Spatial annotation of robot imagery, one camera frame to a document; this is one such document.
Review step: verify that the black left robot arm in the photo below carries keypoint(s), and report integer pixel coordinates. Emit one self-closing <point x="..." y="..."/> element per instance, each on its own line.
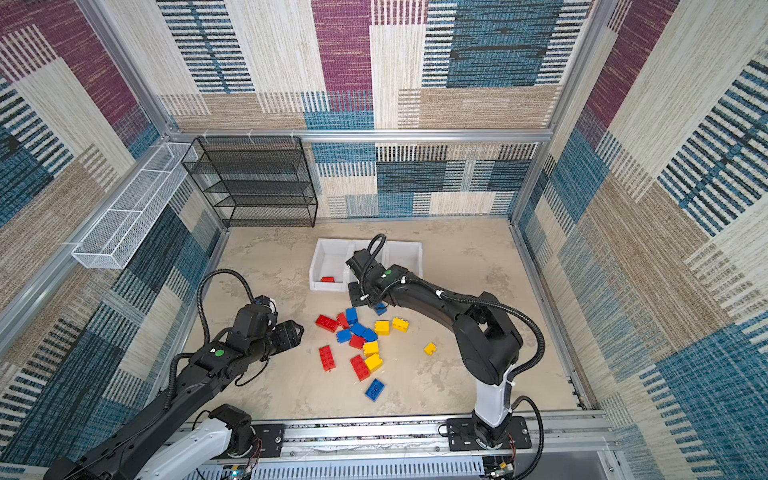
<point x="139" y="450"/>

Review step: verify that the white wire mesh basket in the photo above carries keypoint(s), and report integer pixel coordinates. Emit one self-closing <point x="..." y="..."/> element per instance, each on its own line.
<point x="119" y="232"/>

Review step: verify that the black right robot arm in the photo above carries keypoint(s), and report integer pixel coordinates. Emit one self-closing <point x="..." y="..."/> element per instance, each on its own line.
<point x="496" y="342"/>

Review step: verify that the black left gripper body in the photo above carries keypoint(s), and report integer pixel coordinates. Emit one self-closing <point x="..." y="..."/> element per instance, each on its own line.
<point x="283" y="337"/>

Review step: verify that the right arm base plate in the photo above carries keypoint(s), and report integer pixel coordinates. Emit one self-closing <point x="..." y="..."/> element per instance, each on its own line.
<point x="469" y="434"/>

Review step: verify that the aluminium front rail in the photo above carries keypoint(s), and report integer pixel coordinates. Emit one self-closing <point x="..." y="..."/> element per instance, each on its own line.
<point x="417" y="436"/>

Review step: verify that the black wire shelf rack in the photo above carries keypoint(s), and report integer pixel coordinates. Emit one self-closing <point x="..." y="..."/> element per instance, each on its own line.
<point x="254" y="181"/>

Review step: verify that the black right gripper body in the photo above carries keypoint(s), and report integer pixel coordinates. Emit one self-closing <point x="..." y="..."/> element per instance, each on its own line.
<point x="360" y="293"/>

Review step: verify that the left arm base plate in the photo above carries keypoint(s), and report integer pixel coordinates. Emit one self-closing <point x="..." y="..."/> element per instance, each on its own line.
<point x="265" y="441"/>

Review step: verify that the blue brick bottom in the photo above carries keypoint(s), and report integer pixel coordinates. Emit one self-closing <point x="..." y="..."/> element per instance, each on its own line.
<point x="374" y="390"/>

